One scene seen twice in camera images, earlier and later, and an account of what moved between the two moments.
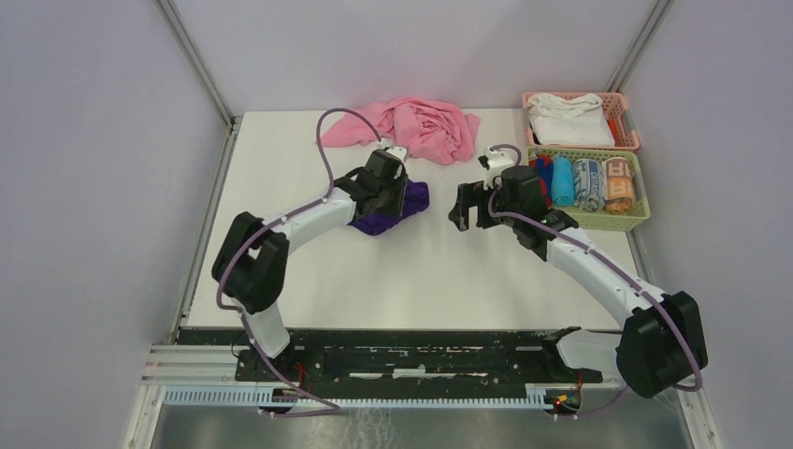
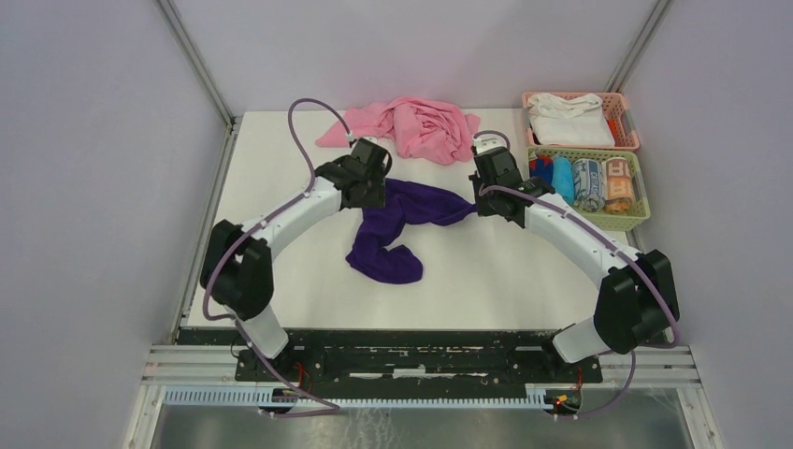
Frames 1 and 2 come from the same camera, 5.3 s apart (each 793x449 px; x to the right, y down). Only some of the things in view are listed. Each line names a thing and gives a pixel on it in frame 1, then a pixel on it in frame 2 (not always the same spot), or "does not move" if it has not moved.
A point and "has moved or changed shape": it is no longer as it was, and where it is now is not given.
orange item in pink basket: [612, 127] does not move
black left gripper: [395, 208] -> [376, 197]
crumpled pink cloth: [431, 131] does not move
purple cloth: [417, 199] has moved or changed shape
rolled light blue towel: [562, 181] does not move
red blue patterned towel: [543, 165] does not move
